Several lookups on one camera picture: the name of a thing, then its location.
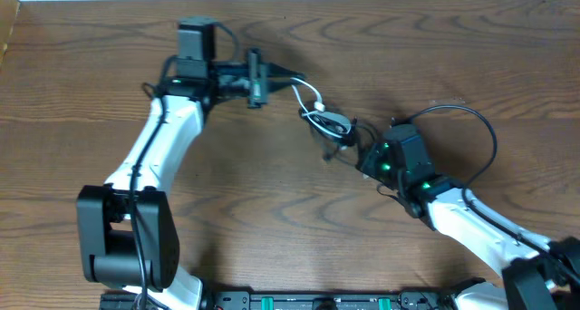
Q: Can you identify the white usb cable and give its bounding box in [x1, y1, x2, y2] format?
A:
[289, 76, 353, 140]

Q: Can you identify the black usb cable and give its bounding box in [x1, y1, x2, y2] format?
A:
[301, 114, 382, 166]

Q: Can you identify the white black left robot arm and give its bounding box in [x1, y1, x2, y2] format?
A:
[76, 16, 303, 309]

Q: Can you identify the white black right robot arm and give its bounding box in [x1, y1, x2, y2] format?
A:
[356, 124, 579, 309]

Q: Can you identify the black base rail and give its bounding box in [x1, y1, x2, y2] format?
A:
[99, 290, 459, 310]

